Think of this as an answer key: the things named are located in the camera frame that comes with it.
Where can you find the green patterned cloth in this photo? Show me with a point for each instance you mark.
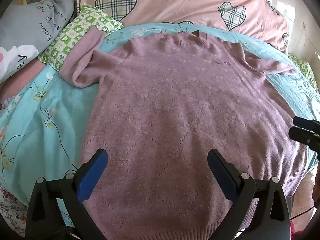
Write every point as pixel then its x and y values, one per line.
pixel 306 70

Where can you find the grey printed pillow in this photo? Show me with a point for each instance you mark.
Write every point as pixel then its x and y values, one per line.
pixel 27 32

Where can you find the red floral print cloth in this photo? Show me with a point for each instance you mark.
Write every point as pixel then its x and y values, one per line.
pixel 11 207

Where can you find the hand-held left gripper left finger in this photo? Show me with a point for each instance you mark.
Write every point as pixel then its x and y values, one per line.
pixel 92 178

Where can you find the plain pink cloth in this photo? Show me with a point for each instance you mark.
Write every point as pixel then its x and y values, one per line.
pixel 17 82

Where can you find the green checkered pillow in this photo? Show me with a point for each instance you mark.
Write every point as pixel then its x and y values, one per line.
pixel 75 33

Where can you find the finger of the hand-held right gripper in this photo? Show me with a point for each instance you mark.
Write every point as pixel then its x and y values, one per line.
pixel 303 136
pixel 306 123

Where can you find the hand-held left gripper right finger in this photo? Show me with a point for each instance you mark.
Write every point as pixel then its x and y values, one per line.
pixel 223 177

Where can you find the teal floral bed sheet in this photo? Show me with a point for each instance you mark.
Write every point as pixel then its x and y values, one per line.
pixel 37 130

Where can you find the pink knit sweater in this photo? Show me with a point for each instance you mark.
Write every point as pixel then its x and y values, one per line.
pixel 175 110

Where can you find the pink quilt with plaid hearts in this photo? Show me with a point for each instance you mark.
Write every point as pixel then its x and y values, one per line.
pixel 180 2

